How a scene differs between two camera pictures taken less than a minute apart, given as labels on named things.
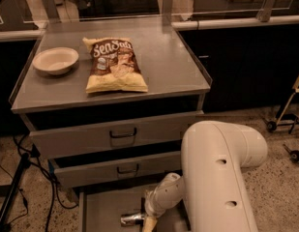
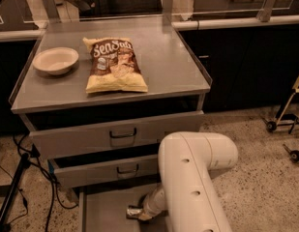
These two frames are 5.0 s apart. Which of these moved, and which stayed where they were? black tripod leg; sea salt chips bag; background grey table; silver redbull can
Moved: silver redbull can
Stayed: black tripod leg; sea salt chips bag; background grey table
